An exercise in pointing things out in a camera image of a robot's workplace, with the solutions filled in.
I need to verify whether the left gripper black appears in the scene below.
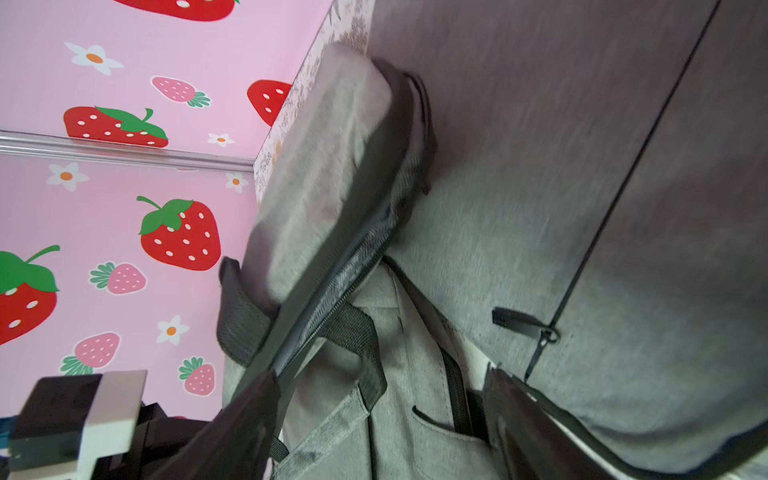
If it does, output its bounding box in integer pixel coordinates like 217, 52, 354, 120
92, 403, 208, 480

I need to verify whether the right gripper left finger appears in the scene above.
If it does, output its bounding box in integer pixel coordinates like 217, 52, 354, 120
151, 370, 281, 480

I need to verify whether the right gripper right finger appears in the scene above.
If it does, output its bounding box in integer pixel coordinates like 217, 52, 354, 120
482, 368, 611, 480

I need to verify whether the grey laptop bag with handles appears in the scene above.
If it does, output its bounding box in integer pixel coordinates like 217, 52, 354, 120
216, 43, 436, 400

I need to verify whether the large grey backpack bag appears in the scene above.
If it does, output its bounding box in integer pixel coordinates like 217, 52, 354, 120
269, 263, 504, 479

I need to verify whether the grey laptop sleeve at back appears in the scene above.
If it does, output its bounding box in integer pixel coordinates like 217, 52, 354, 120
369, 1, 767, 479

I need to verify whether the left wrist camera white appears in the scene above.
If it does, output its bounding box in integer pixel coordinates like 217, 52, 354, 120
5, 368, 148, 480

